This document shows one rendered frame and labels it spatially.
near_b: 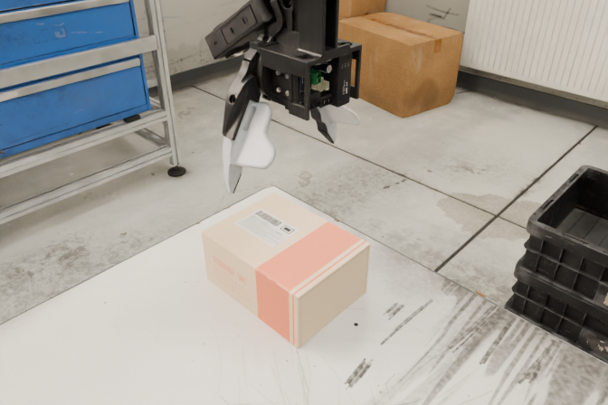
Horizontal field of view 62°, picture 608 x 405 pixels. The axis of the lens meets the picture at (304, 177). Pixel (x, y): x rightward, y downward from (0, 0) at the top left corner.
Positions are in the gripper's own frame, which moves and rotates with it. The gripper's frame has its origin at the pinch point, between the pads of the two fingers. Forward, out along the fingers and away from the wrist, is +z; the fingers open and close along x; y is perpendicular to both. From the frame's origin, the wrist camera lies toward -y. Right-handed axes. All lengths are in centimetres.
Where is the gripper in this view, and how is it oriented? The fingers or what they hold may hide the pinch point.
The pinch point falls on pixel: (280, 164)
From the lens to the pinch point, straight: 54.7
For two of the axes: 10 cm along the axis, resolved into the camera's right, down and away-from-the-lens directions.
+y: 7.2, 3.6, -5.9
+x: 7.0, -3.7, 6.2
